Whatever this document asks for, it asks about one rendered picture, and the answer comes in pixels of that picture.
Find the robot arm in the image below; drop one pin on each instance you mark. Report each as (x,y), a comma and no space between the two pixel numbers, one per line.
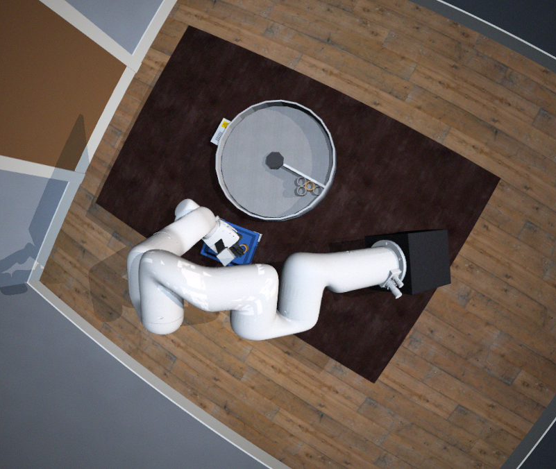
(249,291)

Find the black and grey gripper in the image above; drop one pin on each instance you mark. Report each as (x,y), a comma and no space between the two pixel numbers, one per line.
(230,238)

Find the blue tray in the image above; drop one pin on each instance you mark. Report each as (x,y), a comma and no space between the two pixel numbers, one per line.
(251,238)

